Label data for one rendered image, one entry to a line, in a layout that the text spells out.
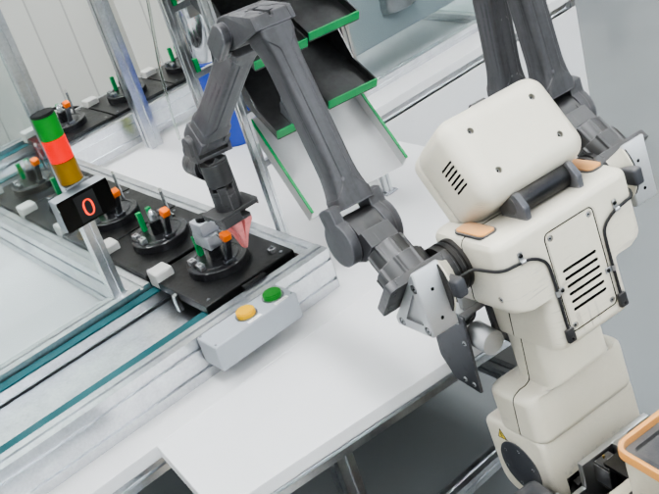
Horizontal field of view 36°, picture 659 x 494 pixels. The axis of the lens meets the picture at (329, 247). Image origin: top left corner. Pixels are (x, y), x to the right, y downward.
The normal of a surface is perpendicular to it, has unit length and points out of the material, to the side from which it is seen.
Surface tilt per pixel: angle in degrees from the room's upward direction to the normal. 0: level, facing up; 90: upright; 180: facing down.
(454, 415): 0
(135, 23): 90
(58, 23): 90
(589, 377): 82
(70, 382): 0
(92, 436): 90
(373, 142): 45
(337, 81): 25
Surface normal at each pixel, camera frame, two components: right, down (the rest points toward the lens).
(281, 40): 0.43, -0.10
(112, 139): 0.62, 0.22
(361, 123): 0.16, -0.37
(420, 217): -0.27, -0.84
